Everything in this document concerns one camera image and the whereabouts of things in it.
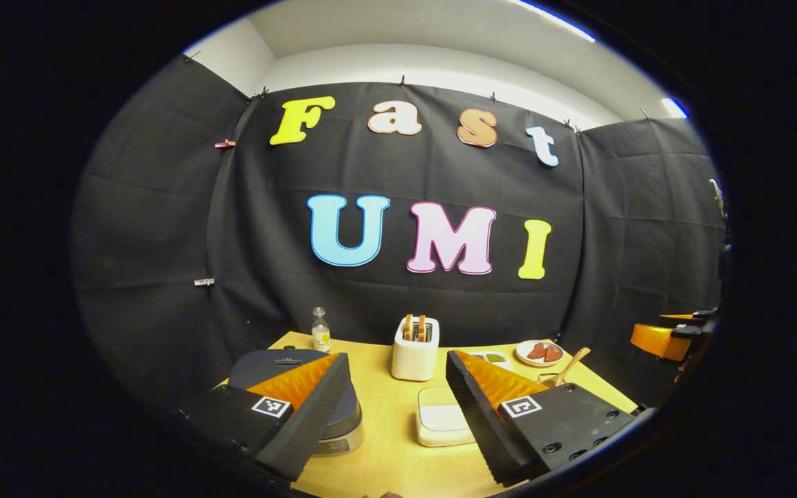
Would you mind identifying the white round plate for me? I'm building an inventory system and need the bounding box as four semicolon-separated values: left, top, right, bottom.
515;340;565;367

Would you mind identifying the white toaster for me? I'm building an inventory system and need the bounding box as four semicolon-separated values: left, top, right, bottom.
392;317;440;382

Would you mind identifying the glass bottle with yellow label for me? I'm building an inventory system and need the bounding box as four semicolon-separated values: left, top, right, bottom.
311;307;331;352

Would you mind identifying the black silver rice cooker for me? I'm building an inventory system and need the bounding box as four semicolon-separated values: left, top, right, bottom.
228;348;365;456

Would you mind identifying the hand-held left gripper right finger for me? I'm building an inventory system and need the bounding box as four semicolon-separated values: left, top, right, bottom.
446;350;638;487

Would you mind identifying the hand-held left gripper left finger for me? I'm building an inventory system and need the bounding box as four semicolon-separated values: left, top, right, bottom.
177;353;352;483

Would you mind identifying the wooden spoon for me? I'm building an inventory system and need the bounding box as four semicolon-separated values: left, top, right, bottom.
554;347;592;387

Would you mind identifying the black backdrop cloth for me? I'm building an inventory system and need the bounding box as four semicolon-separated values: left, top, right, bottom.
70;55;728;416

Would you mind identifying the white divided dish of beans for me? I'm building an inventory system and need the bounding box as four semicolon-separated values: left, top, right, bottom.
468;351;510;371

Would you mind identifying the clear container of rice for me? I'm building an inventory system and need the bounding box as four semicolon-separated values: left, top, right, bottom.
416;386;477;448

